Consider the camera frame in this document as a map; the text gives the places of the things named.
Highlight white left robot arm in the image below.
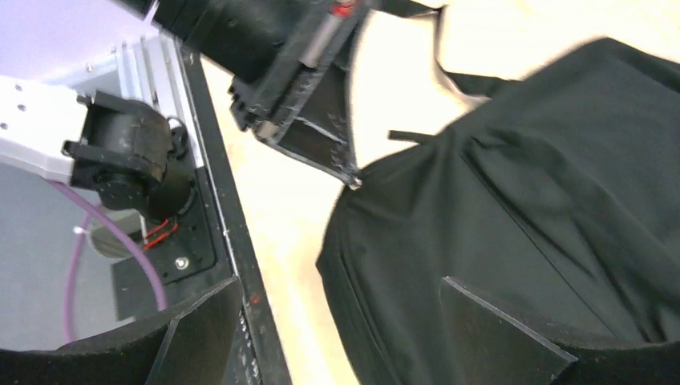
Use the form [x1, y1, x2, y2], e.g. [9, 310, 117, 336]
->
[1, 1, 368, 221]

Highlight black student backpack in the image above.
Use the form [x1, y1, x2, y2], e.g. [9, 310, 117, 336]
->
[317, 38, 679, 384]

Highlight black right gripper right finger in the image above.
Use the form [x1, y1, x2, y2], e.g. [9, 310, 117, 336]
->
[439, 277, 679, 384]

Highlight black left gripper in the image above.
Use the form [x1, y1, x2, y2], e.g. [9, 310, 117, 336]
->
[121, 1, 368, 189]

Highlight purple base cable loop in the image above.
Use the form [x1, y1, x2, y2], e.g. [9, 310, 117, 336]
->
[47, 180, 170, 346]

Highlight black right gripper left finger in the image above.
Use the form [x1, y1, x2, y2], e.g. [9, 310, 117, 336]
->
[1, 278, 242, 384]

